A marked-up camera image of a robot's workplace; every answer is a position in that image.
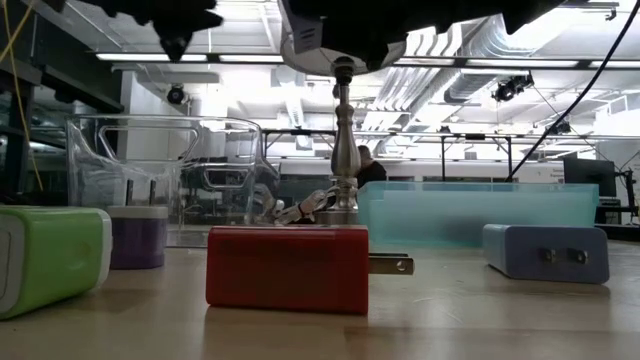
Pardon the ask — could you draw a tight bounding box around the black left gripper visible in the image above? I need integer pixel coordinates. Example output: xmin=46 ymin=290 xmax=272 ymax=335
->
xmin=55 ymin=0 xmax=224 ymax=64

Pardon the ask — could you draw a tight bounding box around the small purple white wall charger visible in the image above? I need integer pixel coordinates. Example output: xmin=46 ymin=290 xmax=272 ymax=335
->
xmin=107 ymin=178 xmax=170 ymax=270

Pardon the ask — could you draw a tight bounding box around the red wall charger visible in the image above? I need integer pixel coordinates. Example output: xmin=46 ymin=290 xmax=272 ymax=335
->
xmin=205 ymin=224 xmax=416 ymax=316

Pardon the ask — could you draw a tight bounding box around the light blue wall charger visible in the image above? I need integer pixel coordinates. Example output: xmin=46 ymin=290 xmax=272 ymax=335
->
xmin=482 ymin=223 xmax=611 ymax=285

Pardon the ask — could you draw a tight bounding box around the green white wall charger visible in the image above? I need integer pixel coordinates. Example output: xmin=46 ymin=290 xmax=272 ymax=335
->
xmin=0 ymin=204 xmax=114 ymax=321

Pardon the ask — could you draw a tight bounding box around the black ceiling spotlight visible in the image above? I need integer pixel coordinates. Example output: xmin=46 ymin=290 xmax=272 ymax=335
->
xmin=166 ymin=83 xmax=188 ymax=106

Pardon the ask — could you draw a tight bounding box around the ceiling light strip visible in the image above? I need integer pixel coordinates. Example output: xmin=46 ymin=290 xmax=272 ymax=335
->
xmin=464 ymin=58 xmax=581 ymax=69
xmin=589 ymin=59 xmax=640 ymax=70
xmin=94 ymin=51 xmax=209 ymax=63
xmin=218 ymin=53 xmax=285 ymax=64

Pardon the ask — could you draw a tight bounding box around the black ceiling fixture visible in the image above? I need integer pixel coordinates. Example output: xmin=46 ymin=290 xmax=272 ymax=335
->
xmin=543 ymin=121 xmax=572 ymax=137
xmin=491 ymin=73 xmax=535 ymax=104

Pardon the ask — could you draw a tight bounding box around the white shade silver table lamp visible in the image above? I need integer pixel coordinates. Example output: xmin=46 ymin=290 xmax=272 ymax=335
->
xmin=278 ymin=19 xmax=408 ymax=232

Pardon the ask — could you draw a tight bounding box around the person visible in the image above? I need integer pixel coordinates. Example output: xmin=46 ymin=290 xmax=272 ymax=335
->
xmin=355 ymin=144 xmax=389 ymax=190

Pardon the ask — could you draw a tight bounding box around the clear plastic bin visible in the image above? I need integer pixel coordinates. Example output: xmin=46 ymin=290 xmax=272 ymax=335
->
xmin=65 ymin=113 xmax=281 ymax=249

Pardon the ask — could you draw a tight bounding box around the teal translucent plastic bin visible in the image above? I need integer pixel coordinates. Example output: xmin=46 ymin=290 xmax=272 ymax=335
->
xmin=356 ymin=180 xmax=600 ymax=250

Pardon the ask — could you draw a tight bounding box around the dark metal shelving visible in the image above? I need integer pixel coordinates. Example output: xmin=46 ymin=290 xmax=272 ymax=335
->
xmin=0 ymin=29 xmax=125 ymax=207

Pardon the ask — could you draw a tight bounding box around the black computer monitor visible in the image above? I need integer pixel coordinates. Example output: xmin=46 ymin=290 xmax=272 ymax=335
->
xmin=562 ymin=157 xmax=618 ymax=199

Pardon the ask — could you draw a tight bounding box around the black monitor stand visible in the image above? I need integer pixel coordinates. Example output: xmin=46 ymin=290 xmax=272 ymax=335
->
xmin=617 ymin=167 xmax=640 ymax=225

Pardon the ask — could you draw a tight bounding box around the black desk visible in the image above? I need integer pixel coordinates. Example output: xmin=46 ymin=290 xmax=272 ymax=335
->
xmin=594 ymin=197 xmax=640 ymax=242

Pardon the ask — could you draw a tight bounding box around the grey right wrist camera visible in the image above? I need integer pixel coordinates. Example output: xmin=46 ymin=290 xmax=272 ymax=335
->
xmin=279 ymin=0 xmax=326 ymax=55

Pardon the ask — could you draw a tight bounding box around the black frame background table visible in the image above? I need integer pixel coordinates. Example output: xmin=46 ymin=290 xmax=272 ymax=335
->
xmin=260 ymin=127 xmax=514 ymax=183

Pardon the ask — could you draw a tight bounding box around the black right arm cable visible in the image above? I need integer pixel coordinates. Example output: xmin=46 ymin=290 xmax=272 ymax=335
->
xmin=504 ymin=2 xmax=640 ymax=183

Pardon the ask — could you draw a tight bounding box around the yellow hanging cable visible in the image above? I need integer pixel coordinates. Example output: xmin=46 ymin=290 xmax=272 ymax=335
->
xmin=0 ymin=0 xmax=45 ymax=192

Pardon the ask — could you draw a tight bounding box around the clear lamp cord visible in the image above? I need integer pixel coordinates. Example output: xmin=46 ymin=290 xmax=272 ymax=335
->
xmin=252 ymin=185 xmax=337 ymax=226

